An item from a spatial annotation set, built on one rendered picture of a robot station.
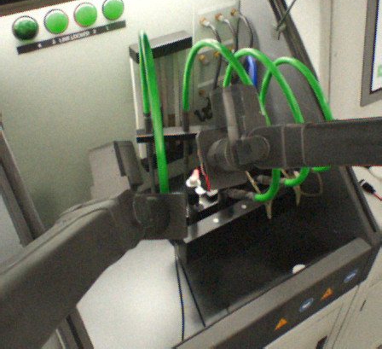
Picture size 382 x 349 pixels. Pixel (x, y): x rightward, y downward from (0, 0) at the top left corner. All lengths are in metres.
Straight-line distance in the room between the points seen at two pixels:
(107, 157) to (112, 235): 0.14
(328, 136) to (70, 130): 0.68
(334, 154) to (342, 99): 0.60
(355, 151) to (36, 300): 0.37
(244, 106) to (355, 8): 0.52
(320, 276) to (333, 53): 0.49
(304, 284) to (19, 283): 0.76
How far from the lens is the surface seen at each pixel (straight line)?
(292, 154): 0.57
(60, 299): 0.34
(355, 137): 0.54
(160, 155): 0.66
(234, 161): 0.64
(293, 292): 0.97
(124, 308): 1.08
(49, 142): 1.08
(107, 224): 0.43
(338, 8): 1.06
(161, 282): 1.11
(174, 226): 0.65
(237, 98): 0.65
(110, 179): 0.55
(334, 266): 1.03
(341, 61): 1.10
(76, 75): 1.01
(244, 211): 1.05
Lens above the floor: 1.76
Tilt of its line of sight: 42 degrees down
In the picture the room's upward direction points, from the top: straight up
